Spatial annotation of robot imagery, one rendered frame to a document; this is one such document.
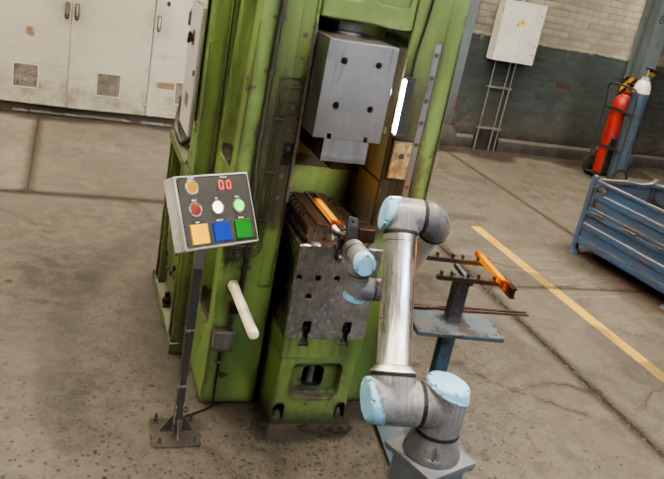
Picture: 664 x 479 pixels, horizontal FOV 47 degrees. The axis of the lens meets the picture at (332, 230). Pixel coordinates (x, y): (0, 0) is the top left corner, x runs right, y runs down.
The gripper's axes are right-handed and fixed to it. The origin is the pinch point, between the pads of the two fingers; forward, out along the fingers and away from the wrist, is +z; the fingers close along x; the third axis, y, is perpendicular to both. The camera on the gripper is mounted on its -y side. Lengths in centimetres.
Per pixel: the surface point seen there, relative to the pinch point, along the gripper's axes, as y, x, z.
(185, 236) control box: 0, -68, -24
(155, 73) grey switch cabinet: 43, -24, 538
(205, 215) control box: -6, -60, -17
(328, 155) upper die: -29.4, -9.1, 2.9
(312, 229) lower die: 3.7, -10.0, 2.9
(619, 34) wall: -78, 581, 603
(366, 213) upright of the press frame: 2.7, 22.7, 25.7
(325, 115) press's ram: -46.0, -13.6, 2.9
